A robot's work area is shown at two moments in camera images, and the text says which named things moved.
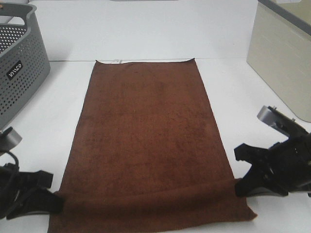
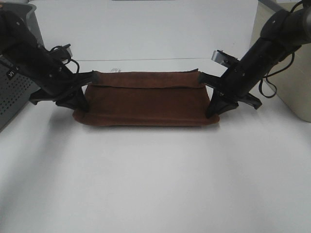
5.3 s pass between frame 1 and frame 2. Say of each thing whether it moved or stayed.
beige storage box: stayed
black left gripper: moved
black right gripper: moved
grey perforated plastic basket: stayed
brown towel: moved
